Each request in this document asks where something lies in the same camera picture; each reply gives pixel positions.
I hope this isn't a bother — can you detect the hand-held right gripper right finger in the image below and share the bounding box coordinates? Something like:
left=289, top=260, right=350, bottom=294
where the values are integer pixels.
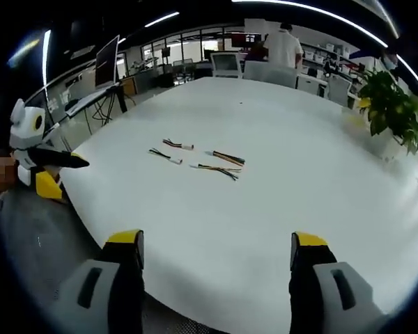
left=288, top=231, right=391, bottom=334

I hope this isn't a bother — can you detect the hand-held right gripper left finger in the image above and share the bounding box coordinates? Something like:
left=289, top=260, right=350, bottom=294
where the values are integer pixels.
left=52, top=228, right=147, bottom=334

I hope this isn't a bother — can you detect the JST cable with white connector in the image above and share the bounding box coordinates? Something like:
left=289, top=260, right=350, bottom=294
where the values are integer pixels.
left=162, top=138, right=196, bottom=152
left=146, top=148, right=184, bottom=166

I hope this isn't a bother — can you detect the JST cable with splayed wires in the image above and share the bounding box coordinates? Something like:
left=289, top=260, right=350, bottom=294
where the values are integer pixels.
left=189, top=163, right=245, bottom=182

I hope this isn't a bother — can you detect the JST cable with thick wire bundle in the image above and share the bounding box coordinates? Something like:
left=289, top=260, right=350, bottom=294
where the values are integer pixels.
left=204, top=149, right=247, bottom=166

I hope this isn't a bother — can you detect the person's grey clothing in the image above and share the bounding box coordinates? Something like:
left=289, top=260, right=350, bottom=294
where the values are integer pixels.
left=0, top=189, right=104, bottom=314

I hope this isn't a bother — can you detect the side desk with black legs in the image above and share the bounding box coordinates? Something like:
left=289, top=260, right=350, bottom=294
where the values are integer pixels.
left=63, top=82, right=129, bottom=135

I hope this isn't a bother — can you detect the computer monitor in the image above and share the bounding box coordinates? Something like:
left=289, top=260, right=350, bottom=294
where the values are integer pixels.
left=94, top=34, right=121, bottom=90

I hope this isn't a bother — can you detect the ceiling light strip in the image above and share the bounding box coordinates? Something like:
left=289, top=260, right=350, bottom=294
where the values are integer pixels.
left=144, top=11, right=180, bottom=29
left=231, top=0, right=389, bottom=48

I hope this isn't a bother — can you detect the white mesh office chair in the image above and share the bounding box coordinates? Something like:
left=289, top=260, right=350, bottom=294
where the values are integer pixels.
left=210, top=51, right=242, bottom=79

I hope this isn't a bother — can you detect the potted green plant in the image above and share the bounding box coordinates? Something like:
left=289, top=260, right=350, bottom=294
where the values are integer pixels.
left=357, top=68, right=418, bottom=154

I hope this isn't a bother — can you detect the grey office chair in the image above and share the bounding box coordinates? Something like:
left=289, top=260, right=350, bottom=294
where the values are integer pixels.
left=242, top=61, right=299, bottom=89
left=326, top=74, right=353, bottom=106

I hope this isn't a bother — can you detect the shelf with white boxes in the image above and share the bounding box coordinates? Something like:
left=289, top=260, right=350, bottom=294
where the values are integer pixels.
left=299, top=38, right=358, bottom=72

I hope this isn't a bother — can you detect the red wall screen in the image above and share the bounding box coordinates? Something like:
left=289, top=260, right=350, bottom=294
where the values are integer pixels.
left=229, top=32, right=263, bottom=47

